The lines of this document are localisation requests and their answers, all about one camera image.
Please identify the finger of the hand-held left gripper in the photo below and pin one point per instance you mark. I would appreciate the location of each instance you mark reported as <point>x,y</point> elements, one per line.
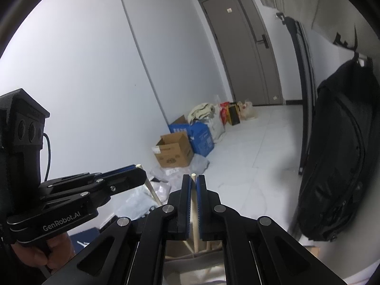
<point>127,181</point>
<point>118,170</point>

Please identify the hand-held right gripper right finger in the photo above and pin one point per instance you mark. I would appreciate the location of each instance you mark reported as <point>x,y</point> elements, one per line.
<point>200,207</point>

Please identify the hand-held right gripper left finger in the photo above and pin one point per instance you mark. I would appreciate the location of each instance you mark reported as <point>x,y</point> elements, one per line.
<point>188,204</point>

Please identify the person's left forearm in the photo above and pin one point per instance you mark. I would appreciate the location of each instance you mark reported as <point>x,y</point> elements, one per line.
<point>14,270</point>

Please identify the person's left hand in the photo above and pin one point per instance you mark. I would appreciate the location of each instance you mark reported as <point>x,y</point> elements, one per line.
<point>56,252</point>

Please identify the white plastic packaging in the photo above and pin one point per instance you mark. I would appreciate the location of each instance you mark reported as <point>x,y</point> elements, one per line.
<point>175,175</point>

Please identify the brown cardboard box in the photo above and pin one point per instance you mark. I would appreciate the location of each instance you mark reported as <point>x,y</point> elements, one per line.
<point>175,154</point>

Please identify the blue cardboard box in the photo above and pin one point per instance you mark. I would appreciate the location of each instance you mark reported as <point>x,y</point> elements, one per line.
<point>203,141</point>

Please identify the white woven sack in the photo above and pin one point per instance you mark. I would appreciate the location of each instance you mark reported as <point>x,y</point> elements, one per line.
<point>216,127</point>

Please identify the cream crumpled cloth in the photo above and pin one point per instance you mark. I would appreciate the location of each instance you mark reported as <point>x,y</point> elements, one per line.
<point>202,111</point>

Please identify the red bag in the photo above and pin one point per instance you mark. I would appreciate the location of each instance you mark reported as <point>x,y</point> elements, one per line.
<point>224,114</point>

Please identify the yellow and black bag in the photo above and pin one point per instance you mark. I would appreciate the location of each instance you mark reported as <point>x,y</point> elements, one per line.
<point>234,115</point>

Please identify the beige plastic bag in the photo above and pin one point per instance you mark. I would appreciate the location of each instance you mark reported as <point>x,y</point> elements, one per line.
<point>248,111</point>

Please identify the black backpack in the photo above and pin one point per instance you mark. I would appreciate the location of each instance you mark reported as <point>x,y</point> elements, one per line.
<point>335,154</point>

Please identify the black framed door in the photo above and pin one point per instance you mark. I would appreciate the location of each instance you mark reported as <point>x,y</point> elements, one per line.
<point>308,95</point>

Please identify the grey door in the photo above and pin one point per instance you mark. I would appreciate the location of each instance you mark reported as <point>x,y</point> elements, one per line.
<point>240,50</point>

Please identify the white hanging jacket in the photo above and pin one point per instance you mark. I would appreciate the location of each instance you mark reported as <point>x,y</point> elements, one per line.
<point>326,6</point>

